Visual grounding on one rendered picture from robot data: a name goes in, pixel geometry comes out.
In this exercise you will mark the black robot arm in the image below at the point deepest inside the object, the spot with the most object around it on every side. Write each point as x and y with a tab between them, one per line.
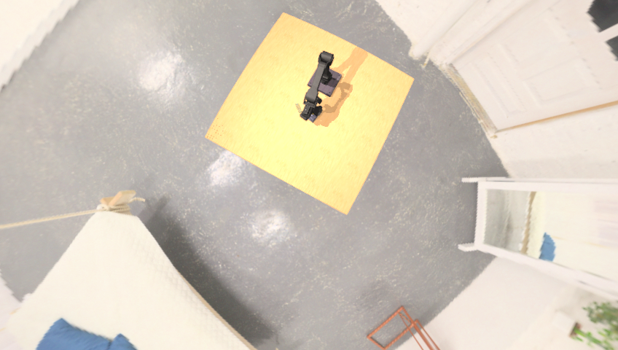
323	75

